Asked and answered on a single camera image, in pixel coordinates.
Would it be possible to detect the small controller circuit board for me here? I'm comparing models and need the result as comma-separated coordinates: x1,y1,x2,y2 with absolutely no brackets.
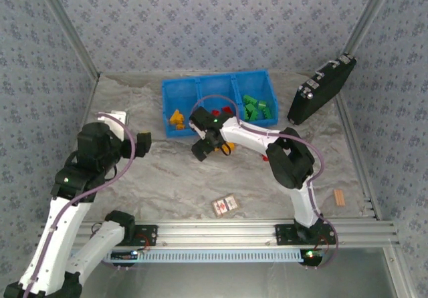
111,250,140,261
300,249,324,263

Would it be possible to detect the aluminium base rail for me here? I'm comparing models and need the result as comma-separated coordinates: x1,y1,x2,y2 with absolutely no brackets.
39,220,401,249

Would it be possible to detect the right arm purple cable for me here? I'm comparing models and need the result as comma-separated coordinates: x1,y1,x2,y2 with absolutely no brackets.
191,94,340,271

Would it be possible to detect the light blue slotted cable duct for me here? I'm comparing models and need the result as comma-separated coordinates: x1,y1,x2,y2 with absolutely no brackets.
100,248,309,265

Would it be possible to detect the aluminium side rail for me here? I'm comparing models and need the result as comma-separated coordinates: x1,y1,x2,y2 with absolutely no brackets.
336,94,382,221
68,73,102,145

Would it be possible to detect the black hard case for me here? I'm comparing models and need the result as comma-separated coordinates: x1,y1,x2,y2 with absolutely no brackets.
286,53,358,126

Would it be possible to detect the small printed card box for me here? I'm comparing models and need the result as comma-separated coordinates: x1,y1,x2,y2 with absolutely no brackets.
211,194,240,219

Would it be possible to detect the aluminium frame post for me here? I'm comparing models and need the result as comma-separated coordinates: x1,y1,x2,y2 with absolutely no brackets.
32,0,101,80
343,0,399,55

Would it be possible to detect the rounded yellow Lego brick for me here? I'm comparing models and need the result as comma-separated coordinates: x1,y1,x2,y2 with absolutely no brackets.
216,142,237,156

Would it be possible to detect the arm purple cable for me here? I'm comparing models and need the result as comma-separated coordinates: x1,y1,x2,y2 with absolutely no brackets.
21,112,137,298
191,94,340,271

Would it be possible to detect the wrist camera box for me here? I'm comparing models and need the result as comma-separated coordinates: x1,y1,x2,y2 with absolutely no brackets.
188,120,206,141
96,110,130,136

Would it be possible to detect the long yellow Lego brick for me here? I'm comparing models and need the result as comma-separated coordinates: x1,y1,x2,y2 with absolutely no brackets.
169,108,185,126

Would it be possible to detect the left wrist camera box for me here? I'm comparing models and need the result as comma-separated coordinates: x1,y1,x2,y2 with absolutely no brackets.
96,110,130,136

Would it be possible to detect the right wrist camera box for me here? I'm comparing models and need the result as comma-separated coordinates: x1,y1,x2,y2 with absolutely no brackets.
188,120,206,141

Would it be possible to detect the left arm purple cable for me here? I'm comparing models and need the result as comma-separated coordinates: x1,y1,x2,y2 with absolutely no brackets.
21,112,137,298

